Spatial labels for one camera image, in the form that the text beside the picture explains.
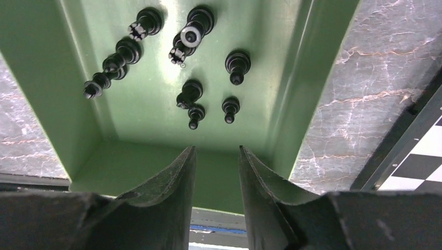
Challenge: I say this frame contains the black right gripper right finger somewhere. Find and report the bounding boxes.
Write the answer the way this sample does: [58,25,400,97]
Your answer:
[239,146,441,249]

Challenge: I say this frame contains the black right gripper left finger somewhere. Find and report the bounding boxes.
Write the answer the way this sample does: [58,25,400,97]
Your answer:
[1,146,197,249]

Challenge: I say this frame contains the black chess piece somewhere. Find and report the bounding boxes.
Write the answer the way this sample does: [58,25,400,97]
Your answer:
[188,104,206,130]
[102,36,143,72]
[222,96,240,124]
[168,5,215,65]
[83,66,128,99]
[176,79,203,109]
[128,7,163,42]
[225,49,251,85]

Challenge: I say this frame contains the green plastic tray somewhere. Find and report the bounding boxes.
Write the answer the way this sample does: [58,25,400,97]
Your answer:
[1,1,361,214]

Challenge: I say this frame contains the black and white chessboard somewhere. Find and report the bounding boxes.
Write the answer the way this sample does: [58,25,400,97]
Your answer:
[350,69,441,191]

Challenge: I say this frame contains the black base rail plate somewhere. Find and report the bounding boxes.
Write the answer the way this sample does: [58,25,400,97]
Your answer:
[1,173,249,249]

